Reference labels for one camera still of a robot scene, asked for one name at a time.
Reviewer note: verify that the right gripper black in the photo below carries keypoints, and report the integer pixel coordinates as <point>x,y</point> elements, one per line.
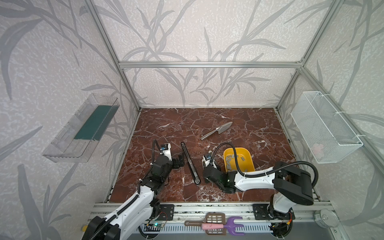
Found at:
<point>223,177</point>

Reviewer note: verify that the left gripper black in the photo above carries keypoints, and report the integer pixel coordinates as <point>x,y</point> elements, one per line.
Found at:
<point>176,162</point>

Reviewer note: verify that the black stapler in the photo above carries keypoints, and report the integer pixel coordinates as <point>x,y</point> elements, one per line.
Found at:
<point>194,173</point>

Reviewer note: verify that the yellow plastic tray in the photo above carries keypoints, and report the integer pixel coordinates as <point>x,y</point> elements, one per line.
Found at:
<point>244,160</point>

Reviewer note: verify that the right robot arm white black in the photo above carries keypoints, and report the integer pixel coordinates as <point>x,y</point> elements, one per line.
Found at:
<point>293,183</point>

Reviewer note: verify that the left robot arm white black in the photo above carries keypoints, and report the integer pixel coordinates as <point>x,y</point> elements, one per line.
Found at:
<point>141,206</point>

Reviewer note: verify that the brown toy spatula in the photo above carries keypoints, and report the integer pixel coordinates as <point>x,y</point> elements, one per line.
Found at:
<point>210,218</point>

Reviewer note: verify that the silver metal trowel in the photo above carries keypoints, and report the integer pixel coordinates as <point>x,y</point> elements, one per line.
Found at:
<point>218,130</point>

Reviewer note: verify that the green sponge in bin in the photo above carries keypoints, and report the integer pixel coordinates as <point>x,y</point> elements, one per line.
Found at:
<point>95,126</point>

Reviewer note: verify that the pink object in basket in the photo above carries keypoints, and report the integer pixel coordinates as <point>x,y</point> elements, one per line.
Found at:
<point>317,150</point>

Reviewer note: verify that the round metal tin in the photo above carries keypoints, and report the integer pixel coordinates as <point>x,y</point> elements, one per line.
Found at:
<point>326,219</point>

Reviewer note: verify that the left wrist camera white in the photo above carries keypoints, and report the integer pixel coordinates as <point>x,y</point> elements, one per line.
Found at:
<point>165,150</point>

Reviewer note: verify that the purple toy rake pink handle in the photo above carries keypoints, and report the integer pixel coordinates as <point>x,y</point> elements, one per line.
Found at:
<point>229,227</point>

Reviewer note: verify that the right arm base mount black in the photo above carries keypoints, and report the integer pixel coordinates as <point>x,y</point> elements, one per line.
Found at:
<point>262,212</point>

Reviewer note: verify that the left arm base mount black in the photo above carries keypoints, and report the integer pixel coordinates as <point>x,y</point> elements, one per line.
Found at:
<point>163,212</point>

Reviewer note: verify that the clear plastic wall bin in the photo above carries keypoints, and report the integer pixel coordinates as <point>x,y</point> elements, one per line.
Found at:
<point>64,148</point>

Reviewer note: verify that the white wire mesh basket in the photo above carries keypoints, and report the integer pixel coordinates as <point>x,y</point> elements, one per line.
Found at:
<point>320,123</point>

